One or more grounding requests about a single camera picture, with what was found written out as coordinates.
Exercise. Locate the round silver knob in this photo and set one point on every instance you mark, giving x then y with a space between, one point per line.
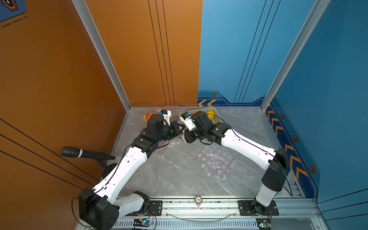
198 200

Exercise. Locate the aluminium corner post right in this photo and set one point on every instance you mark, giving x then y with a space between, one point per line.
310 23

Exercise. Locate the aluminium corner post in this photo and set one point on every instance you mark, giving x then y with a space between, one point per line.
92 30
310 23

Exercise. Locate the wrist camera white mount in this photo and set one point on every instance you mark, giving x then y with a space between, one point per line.
185 117
166 114

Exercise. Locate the aluminium corner post left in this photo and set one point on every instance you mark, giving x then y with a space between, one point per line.
92 30

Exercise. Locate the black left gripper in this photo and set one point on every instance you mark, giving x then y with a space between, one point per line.
173 125

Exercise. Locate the black microphone on stand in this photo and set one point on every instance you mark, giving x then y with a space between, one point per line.
100 157

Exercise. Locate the green circuit board right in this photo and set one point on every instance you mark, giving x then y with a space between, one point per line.
264 224

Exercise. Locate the clear zip-top bag blue zipper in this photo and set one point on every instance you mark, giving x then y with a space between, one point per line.
175 110

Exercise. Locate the green circuit board left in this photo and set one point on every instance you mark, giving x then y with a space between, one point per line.
143 223

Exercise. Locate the yellow basket peach right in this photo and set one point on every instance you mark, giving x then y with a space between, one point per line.
210 115

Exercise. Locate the green circuit board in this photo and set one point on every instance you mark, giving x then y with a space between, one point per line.
143 223
264 224

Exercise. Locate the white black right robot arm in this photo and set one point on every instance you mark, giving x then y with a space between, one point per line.
275 162

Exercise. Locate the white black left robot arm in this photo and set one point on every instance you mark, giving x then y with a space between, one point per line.
100 207

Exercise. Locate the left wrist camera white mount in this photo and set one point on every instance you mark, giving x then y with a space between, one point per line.
166 114

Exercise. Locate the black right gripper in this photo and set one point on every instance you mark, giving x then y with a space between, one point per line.
188 138

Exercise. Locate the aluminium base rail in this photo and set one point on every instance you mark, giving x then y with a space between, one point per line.
225 213

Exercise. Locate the green perforated plastic basket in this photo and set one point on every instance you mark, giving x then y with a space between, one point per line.
204 109

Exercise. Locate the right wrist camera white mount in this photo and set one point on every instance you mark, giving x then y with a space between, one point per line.
185 117

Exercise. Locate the pink-trimmed bag of bags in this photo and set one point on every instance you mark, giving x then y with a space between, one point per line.
216 162

